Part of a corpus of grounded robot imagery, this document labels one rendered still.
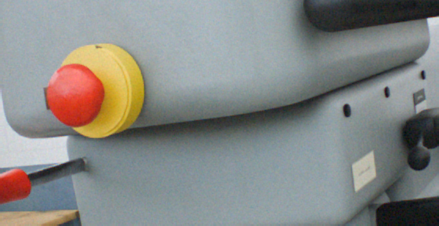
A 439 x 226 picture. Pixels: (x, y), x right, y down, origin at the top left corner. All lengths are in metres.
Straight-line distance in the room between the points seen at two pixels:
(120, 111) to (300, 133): 0.14
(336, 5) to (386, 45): 0.21
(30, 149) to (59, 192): 0.37
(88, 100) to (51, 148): 5.65
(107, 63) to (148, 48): 0.03
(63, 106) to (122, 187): 0.17
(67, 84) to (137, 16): 0.07
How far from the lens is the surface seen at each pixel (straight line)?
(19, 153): 6.40
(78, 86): 0.56
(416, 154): 0.76
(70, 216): 5.95
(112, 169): 0.73
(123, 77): 0.57
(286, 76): 0.57
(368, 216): 0.78
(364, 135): 0.70
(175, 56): 0.58
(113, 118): 0.58
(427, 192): 0.93
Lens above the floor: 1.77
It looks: 3 degrees down
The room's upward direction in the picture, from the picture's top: 9 degrees counter-clockwise
